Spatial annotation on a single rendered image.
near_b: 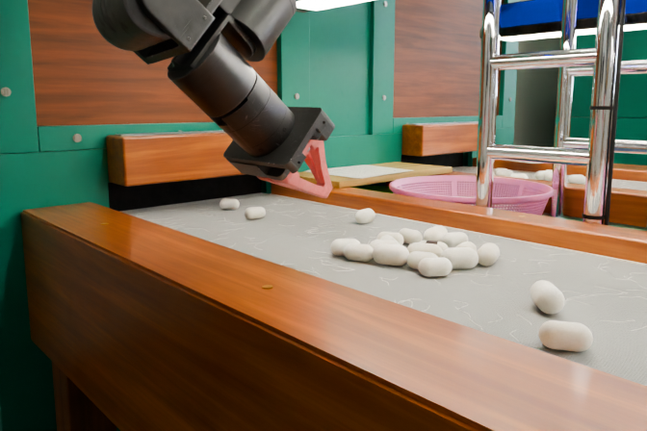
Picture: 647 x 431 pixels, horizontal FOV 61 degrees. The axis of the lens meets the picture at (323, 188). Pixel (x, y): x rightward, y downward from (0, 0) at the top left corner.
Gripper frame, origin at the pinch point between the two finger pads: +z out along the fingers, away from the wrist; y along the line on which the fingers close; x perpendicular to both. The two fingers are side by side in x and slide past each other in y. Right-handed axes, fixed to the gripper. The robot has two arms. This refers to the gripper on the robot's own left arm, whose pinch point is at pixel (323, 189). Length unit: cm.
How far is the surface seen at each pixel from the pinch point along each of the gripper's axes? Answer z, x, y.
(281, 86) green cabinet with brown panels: 12.1, -26.0, 39.4
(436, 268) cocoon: 7.0, 2.7, -12.0
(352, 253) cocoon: 5.7, 4.0, -2.7
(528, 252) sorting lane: 19.3, -6.7, -13.3
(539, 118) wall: 244, -209, 132
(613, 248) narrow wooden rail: 21.7, -10.3, -20.7
